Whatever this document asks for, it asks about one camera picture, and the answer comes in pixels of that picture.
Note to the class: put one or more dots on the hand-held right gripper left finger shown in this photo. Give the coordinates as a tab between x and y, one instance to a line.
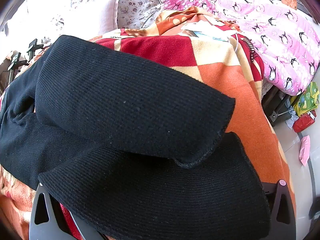
57	230

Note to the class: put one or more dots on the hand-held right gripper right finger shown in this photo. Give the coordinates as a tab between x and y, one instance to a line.
281	232

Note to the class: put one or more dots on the black pants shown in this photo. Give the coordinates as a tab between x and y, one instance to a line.
125	105

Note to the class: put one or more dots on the pink packet on floor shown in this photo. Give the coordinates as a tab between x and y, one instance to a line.
305	150

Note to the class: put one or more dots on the red packet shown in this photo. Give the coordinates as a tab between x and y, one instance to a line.
303	122

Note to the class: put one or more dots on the green patterned bag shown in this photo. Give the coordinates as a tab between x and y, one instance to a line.
308	100

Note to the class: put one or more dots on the red orange checkered blanket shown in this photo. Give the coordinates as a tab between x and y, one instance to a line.
225	80

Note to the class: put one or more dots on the pink penguin print quilt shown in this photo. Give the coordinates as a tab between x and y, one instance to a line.
275	42

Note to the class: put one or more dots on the white paper packet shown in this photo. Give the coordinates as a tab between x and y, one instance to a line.
200	30

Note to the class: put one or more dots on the white pillow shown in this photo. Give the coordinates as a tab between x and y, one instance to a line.
105	15

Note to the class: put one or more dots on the orange cloth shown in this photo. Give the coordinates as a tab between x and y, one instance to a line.
290	0

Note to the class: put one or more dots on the black bed frame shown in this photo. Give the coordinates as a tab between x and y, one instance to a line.
275	105

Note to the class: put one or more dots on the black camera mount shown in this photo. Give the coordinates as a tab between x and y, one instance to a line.
32	47

